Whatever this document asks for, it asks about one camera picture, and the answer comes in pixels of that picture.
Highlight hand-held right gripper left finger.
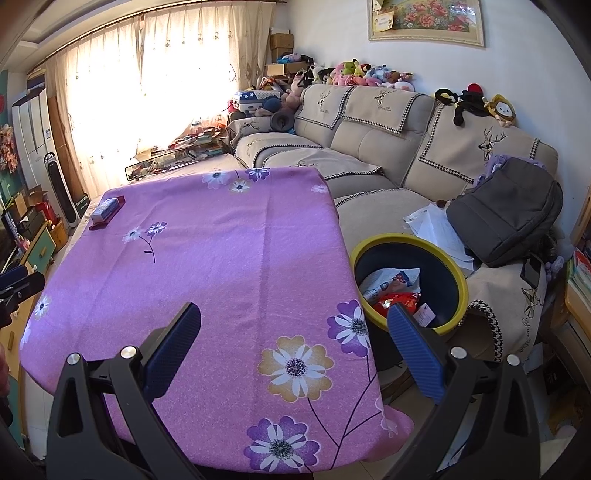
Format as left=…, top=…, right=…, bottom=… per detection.
left=46, top=302, right=202, bottom=480

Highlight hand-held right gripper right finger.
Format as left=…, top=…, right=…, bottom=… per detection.
left=387, top=303, right=541, bottom=480

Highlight red snack packet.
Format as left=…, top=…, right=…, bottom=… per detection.
left=374, top=292, right=422, bottom=319

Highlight yellow rimmed trash bin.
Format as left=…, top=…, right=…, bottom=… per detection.
left=349, top=234, right=469, bottom=370

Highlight silver snack wrapper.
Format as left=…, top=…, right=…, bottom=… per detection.
left=360, top=268, right=422, bottom=303

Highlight black television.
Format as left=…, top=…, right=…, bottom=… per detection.
left=0, top=217, right=19, bottom=273

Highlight yellow basket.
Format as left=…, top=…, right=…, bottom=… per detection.
left=48, top=222, right=70, bottom=252

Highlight open cardboard boxes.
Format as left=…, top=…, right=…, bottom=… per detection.
left=7, top=185, right=61, bottom=241

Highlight white tower fan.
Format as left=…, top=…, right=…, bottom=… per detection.
left=44, top=152, right=79, bottom=228

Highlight purple floral tablecloth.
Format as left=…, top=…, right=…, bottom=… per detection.
left=19, top=167, right=414, bottom=474

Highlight blue tissue box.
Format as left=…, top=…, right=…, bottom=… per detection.
left=91, top=198, right=121, bottom=221

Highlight dark red tray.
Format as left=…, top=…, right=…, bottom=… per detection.
left=89, top=196, right=126, bottom=230

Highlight loose white papers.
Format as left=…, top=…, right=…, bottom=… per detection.
left=403, top=203, right=476, bottom=273

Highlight white standing air conditioner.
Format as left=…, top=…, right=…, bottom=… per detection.
left=11, top=88, right=61, bottom=185

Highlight grey backpack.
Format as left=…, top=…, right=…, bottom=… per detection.
left=446, top=157, right=564, bottom=268

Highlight wooden side shelf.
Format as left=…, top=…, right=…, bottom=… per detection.
left=549, top=189, right=591, bottom=370

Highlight glass coffee table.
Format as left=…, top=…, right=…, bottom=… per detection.
left=124, top=129, right=232, bottom=182

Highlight purple garment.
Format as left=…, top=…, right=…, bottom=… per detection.
left=478, top=154, right=546, bottom=185

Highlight beige sofa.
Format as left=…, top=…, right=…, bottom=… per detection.
left=226, top=83, right=559, bottom=365

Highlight black plush toy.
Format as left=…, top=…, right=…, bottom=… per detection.
left=434, top=84, right=490, bottom=127

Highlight yellow plush toy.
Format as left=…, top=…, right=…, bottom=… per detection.
left=488, top=95, right=517, bottom=127

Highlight blue star print bag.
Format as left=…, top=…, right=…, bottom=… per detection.
left=232, top=90, right=281, bottom=114

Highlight row of plush toys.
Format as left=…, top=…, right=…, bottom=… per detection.
left=305, top=59, right=416, bottom=92

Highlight pink plush toy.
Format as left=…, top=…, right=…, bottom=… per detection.
left=281, top=76, right=305, bottom=109

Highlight stack of cardboard boxes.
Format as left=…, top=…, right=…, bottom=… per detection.
left=265, top=33, right=296, bottom=77

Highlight framed flower painting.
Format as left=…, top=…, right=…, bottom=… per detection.
left=367, top=0, right=485, bottom=48

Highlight artificial flower wall decoration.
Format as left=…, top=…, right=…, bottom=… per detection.
left=0, top=124, right=19, bottom=174

